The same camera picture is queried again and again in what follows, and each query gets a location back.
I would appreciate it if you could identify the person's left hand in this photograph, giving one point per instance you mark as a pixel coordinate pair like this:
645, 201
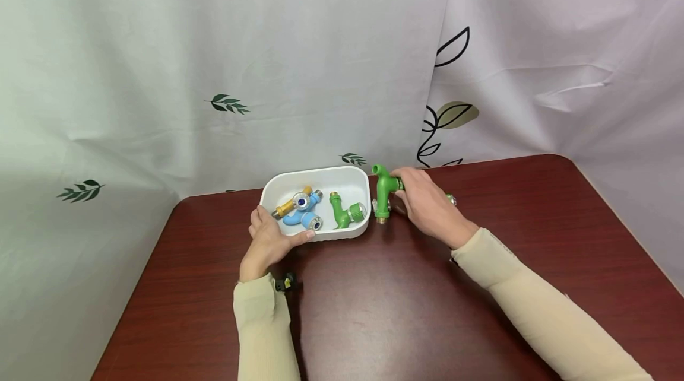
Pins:
265, 244

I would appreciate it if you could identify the person's right hand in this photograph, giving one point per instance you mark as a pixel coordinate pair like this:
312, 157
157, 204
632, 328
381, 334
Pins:
430, 206

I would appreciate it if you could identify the person's left index finger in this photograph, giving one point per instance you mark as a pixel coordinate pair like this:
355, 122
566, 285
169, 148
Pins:
263, 217

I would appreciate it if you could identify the person's right fingers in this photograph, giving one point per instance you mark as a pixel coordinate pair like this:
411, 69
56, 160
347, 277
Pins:
402, 188

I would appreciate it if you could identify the person's left thumb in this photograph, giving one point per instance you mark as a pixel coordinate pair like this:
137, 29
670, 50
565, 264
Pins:
299, 238

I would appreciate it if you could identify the green plastic tap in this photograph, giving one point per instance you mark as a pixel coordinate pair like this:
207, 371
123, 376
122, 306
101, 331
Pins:
385, 191

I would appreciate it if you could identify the white oval plastic tray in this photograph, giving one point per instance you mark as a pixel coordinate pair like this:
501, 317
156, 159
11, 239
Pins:
320, 197

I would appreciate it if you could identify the person's right forearm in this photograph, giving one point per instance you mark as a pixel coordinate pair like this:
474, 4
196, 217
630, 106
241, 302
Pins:
539, 310

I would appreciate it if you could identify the green elbow pipe fitting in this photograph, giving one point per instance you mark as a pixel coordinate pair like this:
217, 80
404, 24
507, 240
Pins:
346, 212

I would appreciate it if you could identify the person's left forearm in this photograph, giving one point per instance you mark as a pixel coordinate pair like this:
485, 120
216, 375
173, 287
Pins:
264, 330

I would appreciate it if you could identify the blue plastic tap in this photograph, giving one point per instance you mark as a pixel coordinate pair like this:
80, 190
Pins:
301, 208

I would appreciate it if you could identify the black wrist band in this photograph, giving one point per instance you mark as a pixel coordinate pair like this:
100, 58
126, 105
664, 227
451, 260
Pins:
286, 283

